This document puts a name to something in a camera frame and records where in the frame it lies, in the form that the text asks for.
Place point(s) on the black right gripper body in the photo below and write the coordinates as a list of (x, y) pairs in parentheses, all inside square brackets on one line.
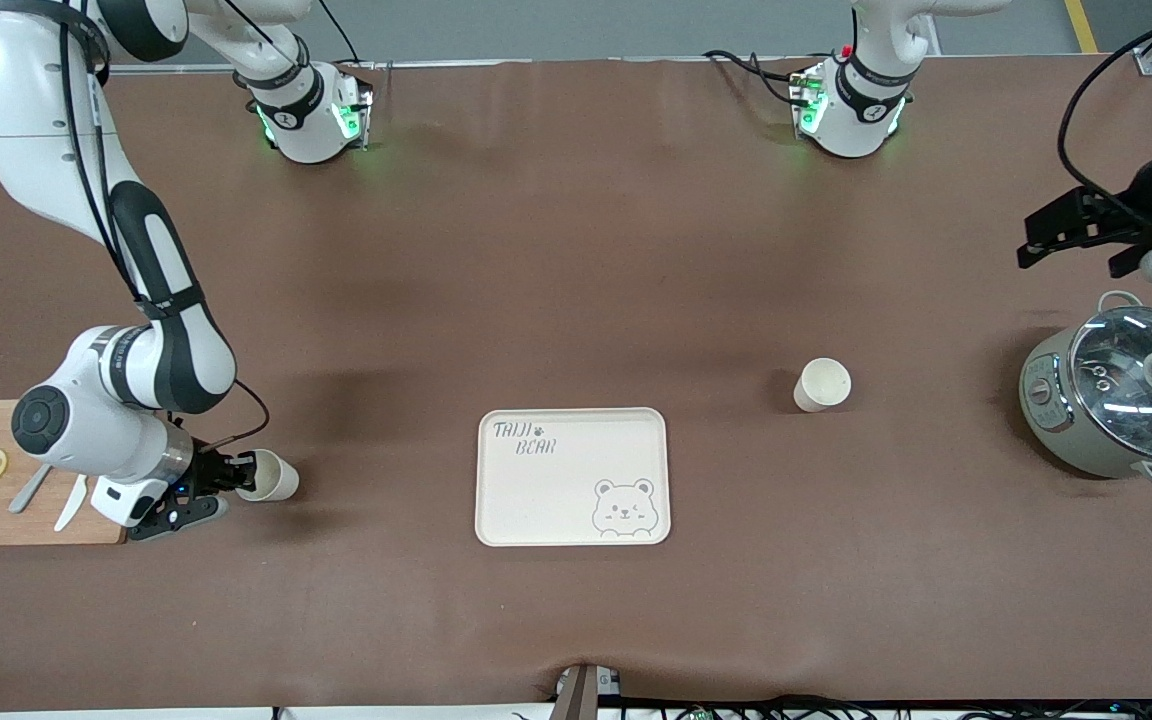
[(204, 470)]

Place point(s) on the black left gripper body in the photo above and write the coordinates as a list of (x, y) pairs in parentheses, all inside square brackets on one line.
[(1143, 212)]

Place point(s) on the white paper cup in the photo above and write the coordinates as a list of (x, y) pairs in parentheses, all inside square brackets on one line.
[(822, 385), (274, 478)]

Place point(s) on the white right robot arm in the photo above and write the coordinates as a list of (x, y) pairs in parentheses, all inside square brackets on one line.
[(36, 100)]

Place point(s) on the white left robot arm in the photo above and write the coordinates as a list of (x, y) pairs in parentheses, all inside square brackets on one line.
[(856, 110)]

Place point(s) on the white plastic knife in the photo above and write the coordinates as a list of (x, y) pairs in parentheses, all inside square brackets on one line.
[(71, 508)]

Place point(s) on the glass pot lid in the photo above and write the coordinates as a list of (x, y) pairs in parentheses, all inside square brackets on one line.
[(1126, 380)]

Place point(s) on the grey plastic knife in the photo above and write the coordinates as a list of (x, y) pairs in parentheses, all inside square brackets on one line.
[(28, 492)]

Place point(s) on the grey-green cooking pot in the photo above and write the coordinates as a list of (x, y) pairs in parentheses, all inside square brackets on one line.
[(1056, 420)]

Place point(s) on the white tray with bear print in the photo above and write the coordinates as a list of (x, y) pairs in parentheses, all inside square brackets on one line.
[(556, 490)]

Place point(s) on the brown table cover mat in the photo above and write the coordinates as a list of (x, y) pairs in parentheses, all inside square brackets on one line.
[(576, 250)]

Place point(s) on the small grey box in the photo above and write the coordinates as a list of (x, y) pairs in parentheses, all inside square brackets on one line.
[(608, 683)]

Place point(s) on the brown post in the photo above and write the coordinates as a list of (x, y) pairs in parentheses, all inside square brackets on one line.
[(576, 695)]

